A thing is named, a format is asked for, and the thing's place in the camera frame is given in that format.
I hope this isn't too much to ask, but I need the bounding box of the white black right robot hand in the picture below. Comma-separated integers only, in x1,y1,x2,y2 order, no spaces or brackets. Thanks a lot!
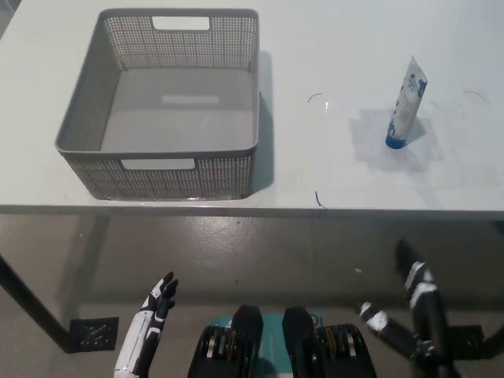
358,238,462,378

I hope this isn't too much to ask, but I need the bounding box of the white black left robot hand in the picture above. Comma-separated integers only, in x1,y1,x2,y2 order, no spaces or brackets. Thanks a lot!
113,270,180,377

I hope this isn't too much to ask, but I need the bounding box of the white blue shampoo tube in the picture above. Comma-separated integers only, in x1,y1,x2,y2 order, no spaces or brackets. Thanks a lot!
384,54,429,150

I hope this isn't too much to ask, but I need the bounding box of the black table foot plate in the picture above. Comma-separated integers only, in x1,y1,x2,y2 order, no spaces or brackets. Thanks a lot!
443,324,486,360
69,316,120,352

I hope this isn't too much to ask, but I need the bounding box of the black metal table leg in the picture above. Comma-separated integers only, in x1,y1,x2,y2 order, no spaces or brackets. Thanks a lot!
483,325,504,350
0,254,80,353

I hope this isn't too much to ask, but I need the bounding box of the grey perforated plastic basket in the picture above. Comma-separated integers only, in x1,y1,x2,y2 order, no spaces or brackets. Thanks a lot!
54,8,261,202

